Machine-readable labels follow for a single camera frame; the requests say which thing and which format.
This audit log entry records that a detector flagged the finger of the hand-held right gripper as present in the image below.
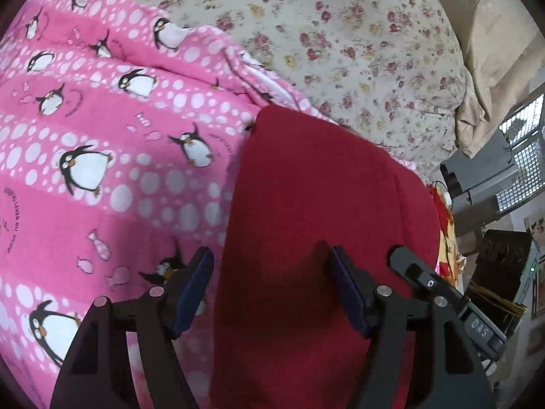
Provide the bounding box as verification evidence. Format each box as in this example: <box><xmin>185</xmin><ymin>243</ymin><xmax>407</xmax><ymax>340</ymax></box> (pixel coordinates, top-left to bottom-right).
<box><xmin>387</xmin><ymin>245</ymin><xmax>469</xmax><ymax>308</ymax></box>

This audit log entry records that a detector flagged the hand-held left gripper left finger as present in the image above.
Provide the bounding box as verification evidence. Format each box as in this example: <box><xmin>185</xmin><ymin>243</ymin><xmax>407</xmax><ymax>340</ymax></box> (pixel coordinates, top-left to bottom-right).
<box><xmin>50</xmin><ymin>246</ymin><xmax>216</xmax><ymax>409</ymax></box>

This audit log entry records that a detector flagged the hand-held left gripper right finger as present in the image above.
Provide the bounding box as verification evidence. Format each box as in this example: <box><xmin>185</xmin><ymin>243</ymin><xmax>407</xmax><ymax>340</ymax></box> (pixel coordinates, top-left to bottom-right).
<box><xmin>329</xmin><ymin>245</ymin><xmax>497</xmax><ymax>409</ymax></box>

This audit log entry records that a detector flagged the dark red garment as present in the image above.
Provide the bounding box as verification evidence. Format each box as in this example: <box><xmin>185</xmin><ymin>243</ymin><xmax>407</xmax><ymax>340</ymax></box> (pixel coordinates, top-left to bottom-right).
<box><xmin>211</xmin><ymin>106</ymin><xmax>441</xmax><ymax>409</ymax></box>

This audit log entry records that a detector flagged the yellow red printed cloth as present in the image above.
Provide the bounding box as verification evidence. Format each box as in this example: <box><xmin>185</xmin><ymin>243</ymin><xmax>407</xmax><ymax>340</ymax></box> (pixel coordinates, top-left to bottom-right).
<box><xmin>426</xmin><ymin>183</ymin><xmax>467</xmax><ymax>294</ymax></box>

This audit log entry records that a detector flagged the dark box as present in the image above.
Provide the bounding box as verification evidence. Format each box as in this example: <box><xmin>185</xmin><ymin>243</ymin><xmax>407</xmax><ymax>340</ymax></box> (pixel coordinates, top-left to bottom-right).
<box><xmin>464</xmin><ymin>229</ymin><xmax>533</xmax><ymax>333</ymax></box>

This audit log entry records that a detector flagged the grey metal device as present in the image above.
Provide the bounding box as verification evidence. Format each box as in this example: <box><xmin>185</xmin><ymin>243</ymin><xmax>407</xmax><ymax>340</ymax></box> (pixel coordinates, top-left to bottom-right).
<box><xmin>440</xmin><ymin>130</ymin><xmax>520</xmax><ymax>218</ymax></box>

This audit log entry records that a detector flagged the pink penguin print blanket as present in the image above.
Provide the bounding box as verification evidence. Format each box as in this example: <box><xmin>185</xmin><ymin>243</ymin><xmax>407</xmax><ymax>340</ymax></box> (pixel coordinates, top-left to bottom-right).
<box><xmin>0</xmin><ymin>0</ymin><xmax>420</xmax><ymax>409</ymax></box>

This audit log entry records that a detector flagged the floral bed sheet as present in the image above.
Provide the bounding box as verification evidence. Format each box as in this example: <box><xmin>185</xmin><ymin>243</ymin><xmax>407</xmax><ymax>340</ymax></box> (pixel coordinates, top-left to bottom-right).
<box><xmin>55</xmin><ymin>0</ymin><xmax>469</xmax><ymax>184</ymax></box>

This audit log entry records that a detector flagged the beige cloth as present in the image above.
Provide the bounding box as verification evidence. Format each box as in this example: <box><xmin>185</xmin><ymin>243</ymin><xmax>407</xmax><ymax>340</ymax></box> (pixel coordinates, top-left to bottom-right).
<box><xmin>436</xmin><ymin>0</ymin><xmax>545</xmax><ymax>158</ymax></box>

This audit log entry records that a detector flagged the white wire mesh rack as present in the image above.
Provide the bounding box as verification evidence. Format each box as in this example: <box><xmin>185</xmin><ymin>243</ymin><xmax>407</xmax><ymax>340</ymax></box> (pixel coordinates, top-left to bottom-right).
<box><xmin>496</xmin><ymin>94</ymin><xmax>545</xmax><ymax>214</ymax></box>

